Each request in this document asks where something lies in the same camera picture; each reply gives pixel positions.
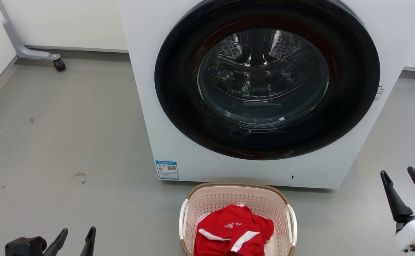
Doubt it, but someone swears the cream perforated laundry basket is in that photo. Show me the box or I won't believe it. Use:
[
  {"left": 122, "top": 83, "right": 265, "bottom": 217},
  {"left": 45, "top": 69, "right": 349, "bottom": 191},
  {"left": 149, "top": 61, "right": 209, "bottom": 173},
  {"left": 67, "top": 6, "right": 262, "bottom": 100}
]
[{"left": 179, "top": 182, "right": 298, "bottom": 256}]

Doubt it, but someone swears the white washing machine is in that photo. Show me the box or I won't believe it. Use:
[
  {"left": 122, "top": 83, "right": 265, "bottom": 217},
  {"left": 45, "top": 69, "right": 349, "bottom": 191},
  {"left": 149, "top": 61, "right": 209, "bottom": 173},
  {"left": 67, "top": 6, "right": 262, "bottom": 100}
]
[{"left": 118, "top": 0, "right": 415, "bottom": 190}]

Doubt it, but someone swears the steel washer drum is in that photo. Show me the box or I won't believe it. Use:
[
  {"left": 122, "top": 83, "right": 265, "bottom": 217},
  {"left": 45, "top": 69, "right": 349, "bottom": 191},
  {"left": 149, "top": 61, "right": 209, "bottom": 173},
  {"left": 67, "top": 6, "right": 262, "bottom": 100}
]
[{"left": 197, "top": 28, "right": 330, "bottom": 129}]

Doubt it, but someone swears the blue energy label sticker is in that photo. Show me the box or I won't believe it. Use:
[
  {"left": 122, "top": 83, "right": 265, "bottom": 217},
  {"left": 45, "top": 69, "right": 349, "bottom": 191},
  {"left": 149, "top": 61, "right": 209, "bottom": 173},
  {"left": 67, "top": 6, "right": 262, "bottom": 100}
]
[{"left": 155, "top": 160, "right": 180, "bottom": 180}]

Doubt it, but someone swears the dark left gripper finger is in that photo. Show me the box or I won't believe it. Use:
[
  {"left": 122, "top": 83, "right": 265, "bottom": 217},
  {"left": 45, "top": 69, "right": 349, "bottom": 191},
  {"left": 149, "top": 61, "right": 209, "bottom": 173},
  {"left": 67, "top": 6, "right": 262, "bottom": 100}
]
[
  {"left": 80, "top": 226, "right": 97, "bottom": 256},
  {"left": 44, "top": 228, "right": 69, "bottom": 256}
]

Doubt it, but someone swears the black round washer door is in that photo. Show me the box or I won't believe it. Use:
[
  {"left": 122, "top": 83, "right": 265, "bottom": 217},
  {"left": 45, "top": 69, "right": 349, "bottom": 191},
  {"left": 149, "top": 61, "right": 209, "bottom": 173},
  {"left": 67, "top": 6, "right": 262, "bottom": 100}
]
[{"left": 154, "top": 0, "right": 381, "bottom": 160}]

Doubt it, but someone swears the red shirt with white stripes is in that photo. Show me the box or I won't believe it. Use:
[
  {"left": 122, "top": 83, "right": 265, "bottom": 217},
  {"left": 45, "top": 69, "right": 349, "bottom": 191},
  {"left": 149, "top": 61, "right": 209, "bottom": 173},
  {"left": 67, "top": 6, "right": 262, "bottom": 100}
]
[{"left": 193, "top": 204, "right": 275, "bottom": 256}]

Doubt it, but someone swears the round filter cover flap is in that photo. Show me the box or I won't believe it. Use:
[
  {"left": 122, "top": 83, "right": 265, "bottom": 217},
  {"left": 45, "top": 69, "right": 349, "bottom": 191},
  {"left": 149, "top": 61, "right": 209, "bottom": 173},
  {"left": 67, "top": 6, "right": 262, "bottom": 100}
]
[{"left": 289, "top": 169, "right": 328, "bottom": 186}]

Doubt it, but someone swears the grey metal partition leg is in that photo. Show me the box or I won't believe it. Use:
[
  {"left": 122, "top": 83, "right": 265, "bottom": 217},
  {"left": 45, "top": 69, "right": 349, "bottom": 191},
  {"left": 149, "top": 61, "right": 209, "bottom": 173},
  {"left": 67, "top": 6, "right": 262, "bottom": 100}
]
[{"left": 0, "top": 0, "right": 62, "bottom": 60}]

